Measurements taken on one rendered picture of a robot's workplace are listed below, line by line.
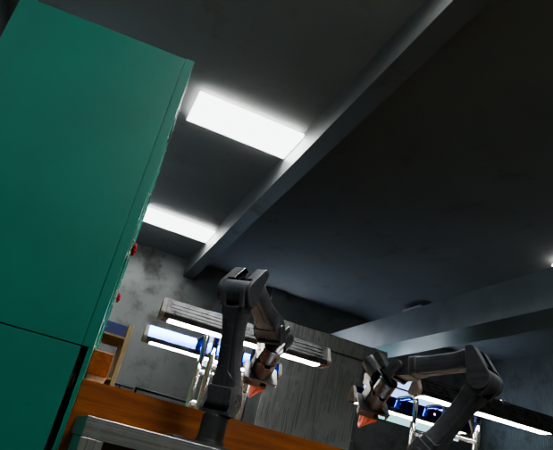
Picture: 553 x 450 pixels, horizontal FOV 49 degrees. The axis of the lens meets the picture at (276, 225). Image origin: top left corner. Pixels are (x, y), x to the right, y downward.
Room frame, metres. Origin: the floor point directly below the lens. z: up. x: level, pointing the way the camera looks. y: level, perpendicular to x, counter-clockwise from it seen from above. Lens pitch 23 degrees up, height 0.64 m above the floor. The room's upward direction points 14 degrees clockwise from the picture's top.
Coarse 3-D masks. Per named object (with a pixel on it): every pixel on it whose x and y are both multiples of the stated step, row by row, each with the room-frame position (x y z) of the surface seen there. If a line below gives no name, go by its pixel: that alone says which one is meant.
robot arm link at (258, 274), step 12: (228, 276) 1.48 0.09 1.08; (240, 276) 1.53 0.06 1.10; (252, 276) 1.46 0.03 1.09; (264, 276) 1.48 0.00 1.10; (252, 288) 1.43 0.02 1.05; (264, 288) 1.54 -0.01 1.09; (252, 300) 1.45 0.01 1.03; (264, 300) 1.56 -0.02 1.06; (252, 312) 1.60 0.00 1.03; (264, 312) 1.58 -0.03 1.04; (276, 312) 1.63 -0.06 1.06; (264, 324) 1.63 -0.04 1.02; (276, 324) 1.64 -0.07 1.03; (264, 336) 1.68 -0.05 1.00; (276, 336) 1.66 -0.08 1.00
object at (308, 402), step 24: (312, 336) 6.75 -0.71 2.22; (288, 360) 6.74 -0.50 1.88; (336, 360) 6.87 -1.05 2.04; (360, 360) 6.92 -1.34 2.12; (288, 384) 6.75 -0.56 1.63; (312, 384) 6.82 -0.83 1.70; (336, 384) 6.88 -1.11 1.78; (264, 408) 6.71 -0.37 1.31; (288, 408) 6.77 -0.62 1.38; (312, 408) 6.83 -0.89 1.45; (336, 408) 6.89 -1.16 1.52; (288, 432) 6.78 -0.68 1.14; (312, 432) 6.84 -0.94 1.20; (336, 432) 6.90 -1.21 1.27
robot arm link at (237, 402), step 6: (204, 396) 1.53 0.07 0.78; (240, 396) 1.52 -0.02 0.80; (204, 402) 1.52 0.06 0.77; (234, 402) 1.50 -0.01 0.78; (240, 402) 1.53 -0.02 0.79; (198, 408) 1.52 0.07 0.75; (204, 408) 1.51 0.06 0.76; (234, 408) 1.50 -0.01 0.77; (222, 414) 1.49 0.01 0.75; (228, 414) 1.48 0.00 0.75; (234, 414) 1.51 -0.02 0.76
